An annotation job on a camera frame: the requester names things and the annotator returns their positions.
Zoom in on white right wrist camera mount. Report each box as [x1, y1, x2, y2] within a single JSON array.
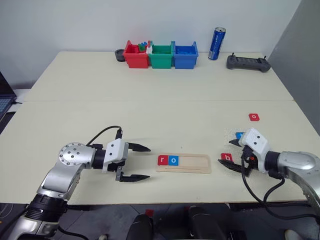
[[238, 127, 273, 174]]

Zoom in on red plastic storage bin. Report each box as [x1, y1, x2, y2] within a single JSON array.
[[122, 39, 151, 69]]

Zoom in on dark laptop computer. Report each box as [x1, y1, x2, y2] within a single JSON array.
[[0, 70, 18, 121]]

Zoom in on blue toy pieces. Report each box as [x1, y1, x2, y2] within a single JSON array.
[[175, 48, 195, 56]]

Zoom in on large dark rounded shape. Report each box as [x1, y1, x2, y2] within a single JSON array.
[[186, 205, 226, 240]]

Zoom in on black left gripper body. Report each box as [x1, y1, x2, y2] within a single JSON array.
[[107, 142, 130, 183]]

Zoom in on blue letter o block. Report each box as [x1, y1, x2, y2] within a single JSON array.
[[167, 155, 180, 167]]

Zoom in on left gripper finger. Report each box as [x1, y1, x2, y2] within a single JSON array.
[[119, 174, 151, 183], [127, 142, 152, 153]]

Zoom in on grey remote controller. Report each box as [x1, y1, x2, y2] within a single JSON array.
[[226, 52, 272, 74]]

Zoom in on black round bowl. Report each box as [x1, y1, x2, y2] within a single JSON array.
[[114, 48, 126, 63]]

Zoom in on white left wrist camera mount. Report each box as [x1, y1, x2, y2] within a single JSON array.
[[101, 139, 129, 174]]

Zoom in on red letter b block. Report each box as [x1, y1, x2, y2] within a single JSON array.
[[220, 152, 235, 164]]

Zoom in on blue drink can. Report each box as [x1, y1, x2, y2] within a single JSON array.
[[207, 26, 228, 61]]

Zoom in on small dark rounded shape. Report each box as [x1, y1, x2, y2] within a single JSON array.
[[125, 213, 155, 240]]

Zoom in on wooden letter tray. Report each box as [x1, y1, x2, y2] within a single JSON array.
[[155, 153, 212, 175]]

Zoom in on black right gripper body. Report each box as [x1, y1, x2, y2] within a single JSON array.
[[239, 144, 256, 177]]

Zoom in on green plastic storage bin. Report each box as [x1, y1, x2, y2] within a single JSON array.
[[148, 40, 175, 70]]

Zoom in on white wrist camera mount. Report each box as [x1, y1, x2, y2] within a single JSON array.
[[238, 127, 273, 174], [101, 139, 129, 174]]

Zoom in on blue plastic storage bin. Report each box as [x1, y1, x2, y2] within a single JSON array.
[[172, 40, 199, 70]]

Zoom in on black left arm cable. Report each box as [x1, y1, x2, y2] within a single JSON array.
[[85, 125, 124, 147]]

